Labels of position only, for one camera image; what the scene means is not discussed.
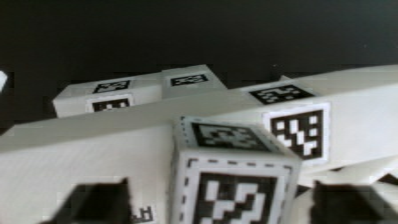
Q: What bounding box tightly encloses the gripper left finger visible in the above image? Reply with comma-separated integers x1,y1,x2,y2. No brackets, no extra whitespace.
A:
38,179,133,224

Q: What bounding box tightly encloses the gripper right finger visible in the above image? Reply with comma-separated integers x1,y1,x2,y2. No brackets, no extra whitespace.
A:
310,181,398,224

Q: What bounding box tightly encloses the white tagged cube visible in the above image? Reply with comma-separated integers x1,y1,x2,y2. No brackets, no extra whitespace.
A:
168,116,300,224

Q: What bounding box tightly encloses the white chair back frame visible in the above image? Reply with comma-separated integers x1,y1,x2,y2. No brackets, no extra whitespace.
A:
0,65,398,224

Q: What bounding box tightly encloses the white chair leg with tag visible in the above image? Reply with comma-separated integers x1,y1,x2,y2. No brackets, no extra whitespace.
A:
53,65,227,117

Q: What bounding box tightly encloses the white U-shaped fence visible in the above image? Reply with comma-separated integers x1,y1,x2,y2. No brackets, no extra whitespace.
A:
0,70,6,92

